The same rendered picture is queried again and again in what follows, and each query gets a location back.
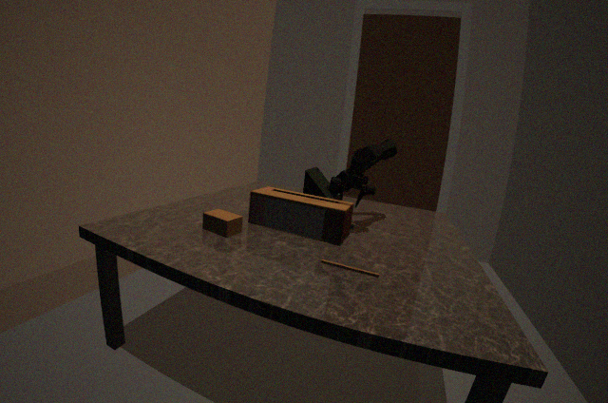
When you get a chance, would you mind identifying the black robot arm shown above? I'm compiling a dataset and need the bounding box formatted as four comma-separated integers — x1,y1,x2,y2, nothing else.
327,139,397,197

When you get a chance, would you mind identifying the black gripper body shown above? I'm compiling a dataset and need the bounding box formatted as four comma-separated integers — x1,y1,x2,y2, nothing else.
330,167,376,196

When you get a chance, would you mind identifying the small brown block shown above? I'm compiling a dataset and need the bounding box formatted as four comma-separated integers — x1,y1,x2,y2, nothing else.
202,209,243,238

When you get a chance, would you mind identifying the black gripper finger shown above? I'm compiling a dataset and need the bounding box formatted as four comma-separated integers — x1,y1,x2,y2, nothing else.
354,191,368,208
336,185,344,201

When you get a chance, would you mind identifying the thin brown stick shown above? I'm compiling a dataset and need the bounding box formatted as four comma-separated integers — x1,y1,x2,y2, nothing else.
321,260,379,278

